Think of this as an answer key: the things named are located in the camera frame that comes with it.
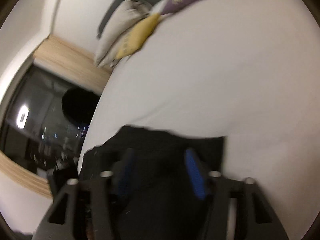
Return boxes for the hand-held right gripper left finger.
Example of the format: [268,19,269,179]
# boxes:
[37,147,137,240]

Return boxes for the bed with white sheet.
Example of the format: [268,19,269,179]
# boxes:
[77,0,320,240]

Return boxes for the beige curtain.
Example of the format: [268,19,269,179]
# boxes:
[33,35,112,93]

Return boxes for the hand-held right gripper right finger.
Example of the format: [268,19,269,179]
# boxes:
[184,147,290,240]

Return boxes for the black pants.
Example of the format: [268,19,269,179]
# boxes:
[78,125,226,240]

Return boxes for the yellow cushion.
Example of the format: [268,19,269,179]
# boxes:
[116,12,161,59]

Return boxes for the dark window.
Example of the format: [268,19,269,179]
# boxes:
[0,64,101,182]

